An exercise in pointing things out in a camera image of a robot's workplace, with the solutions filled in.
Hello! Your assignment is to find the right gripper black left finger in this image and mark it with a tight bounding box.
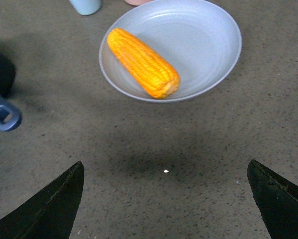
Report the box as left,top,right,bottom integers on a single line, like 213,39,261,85
0,161,85,239

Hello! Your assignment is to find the light blue cup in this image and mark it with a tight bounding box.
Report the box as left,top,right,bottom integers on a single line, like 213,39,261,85
69,0,102,16

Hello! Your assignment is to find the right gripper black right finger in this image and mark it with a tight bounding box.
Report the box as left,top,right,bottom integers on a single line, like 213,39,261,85
247,160,298,239

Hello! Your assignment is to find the grey round plate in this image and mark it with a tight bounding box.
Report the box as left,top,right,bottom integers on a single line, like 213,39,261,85
112,0,242,103

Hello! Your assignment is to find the yellow corn cob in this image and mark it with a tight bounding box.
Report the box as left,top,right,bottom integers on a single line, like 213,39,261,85
106,28,181,100

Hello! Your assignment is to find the pink bowl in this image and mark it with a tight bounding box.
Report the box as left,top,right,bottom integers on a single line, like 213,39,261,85
124,0,152,6

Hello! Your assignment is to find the dark blue cooking pot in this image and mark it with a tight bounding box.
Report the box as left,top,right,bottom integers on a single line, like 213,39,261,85
0,52,22,131

